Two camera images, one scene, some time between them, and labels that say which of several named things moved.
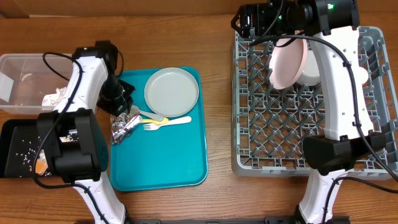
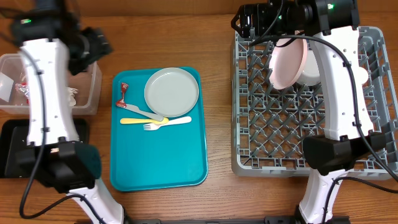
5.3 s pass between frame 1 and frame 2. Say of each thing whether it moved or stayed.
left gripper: moved
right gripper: stayed
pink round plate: stayed
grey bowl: stayed
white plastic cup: stayed
